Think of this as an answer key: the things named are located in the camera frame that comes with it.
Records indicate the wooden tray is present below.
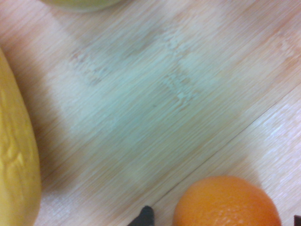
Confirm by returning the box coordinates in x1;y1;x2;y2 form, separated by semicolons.
0;0;301;226

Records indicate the orange tangerine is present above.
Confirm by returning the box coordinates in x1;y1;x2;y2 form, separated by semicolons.
173;175;282;226

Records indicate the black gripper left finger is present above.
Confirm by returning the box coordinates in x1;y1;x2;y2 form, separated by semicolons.
128;205;156;226

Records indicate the yellow-green apple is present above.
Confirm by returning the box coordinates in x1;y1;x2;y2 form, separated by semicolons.
40;0;132;12

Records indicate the yellow lemon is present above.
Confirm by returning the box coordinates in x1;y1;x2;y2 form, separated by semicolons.
0;47;43;226

